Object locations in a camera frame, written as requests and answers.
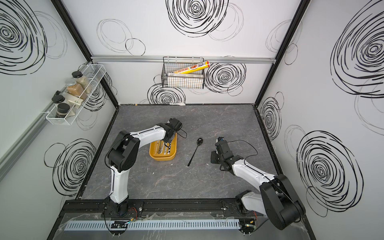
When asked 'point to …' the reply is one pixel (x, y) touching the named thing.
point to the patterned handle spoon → (169, 149)
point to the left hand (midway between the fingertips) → (162, 135)
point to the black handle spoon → (199, 141)
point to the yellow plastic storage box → (161, 157)
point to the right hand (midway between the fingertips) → (214, 155)
